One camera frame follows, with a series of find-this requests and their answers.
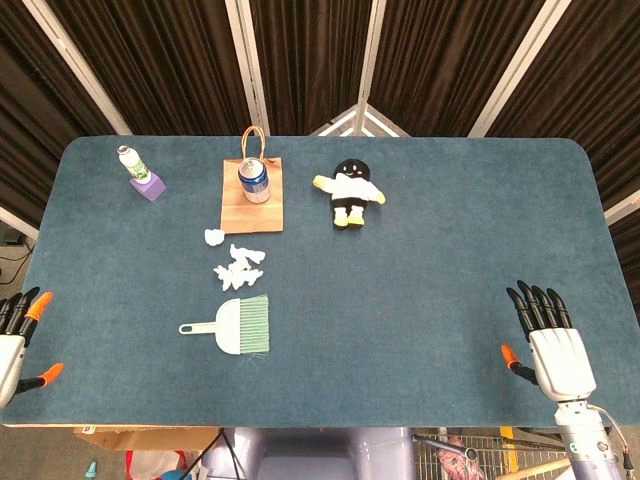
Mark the purple foam block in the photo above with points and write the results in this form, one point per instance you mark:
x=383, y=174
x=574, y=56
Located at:
x=150, y=189

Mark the white crumpled paper ball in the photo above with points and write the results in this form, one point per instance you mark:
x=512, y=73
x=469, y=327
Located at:
x=214, y=237

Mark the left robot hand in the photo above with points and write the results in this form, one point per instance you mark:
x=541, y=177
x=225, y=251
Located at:
x=10, y=355

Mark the white partition base frame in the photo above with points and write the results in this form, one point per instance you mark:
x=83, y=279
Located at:
x=385, y=124

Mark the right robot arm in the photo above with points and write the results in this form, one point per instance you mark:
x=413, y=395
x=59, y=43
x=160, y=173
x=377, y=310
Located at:
x=585, y=440

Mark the cardboard box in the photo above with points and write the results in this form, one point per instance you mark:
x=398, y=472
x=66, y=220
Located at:
x=150, y=439

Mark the lilac robot torso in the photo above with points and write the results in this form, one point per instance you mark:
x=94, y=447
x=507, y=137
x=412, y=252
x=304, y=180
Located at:
x=300, y=460

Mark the brown paper bag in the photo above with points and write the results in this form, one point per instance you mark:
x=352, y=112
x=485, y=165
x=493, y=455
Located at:
x=250, y=217

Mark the wooden stick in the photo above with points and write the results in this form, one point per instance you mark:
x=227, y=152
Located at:
x=540, y=469

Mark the mint green small broom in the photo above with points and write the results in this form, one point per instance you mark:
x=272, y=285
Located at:
x=230, y=325

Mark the red and white plastic bag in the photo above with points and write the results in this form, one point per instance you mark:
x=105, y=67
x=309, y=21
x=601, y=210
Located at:
x=155, y=465

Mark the blue felt table mat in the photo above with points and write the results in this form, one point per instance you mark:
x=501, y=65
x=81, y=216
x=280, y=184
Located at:
x=400, y=300

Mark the black and white plush doll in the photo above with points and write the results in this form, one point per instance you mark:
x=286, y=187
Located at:
x=350, y=192

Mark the red patterned cloth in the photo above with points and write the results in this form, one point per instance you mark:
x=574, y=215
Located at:
x=450, y=460

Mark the small teal object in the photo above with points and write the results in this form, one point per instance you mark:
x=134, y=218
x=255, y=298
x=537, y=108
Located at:
x=92, y=470

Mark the white bottle with green label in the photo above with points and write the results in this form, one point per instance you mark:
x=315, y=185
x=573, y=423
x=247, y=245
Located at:
x=132, y=162

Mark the dark floor equipment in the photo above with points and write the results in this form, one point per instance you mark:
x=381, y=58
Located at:
x=10, y=234

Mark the dark brown curtain panel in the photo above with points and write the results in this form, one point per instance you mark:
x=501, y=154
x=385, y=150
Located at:
x=310, y=60
x=440, y=60
x=600, y=100
x=165, y=60
x=30, y=100

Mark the white partition frame post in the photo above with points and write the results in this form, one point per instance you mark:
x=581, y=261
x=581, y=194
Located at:
x=248, y=65
x=518, y=65
x=77, y=65
x=17, y=222
x=622, y=209
x=369, y=65

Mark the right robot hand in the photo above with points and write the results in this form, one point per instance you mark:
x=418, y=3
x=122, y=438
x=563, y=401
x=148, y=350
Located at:
x=560, y=360

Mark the blue soda can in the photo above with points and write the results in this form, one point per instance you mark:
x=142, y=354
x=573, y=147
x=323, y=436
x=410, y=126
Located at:
x=255, y=185

